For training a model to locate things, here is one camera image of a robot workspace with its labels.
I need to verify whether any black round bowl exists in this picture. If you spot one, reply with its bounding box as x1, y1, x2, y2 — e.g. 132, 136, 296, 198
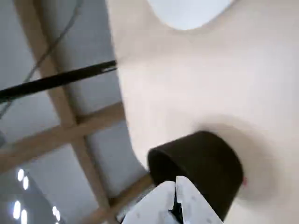
146, 130, 245, 223

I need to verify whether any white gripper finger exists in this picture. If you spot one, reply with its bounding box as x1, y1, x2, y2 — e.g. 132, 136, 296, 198
175, 175, 223, 224
116, 180, 181, 224

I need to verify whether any wooden table frame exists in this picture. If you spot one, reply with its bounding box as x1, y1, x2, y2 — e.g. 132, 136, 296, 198
0, 0, 156, 224

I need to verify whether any white round disc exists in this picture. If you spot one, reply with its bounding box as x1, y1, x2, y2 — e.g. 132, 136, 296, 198
145, 0, 235, 31

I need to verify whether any thin grey cable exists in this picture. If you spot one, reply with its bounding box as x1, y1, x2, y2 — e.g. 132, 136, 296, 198
0, 0, 84, 119

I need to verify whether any black rod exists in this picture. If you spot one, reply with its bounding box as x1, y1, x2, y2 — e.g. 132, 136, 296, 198
0, 59, 117, 101

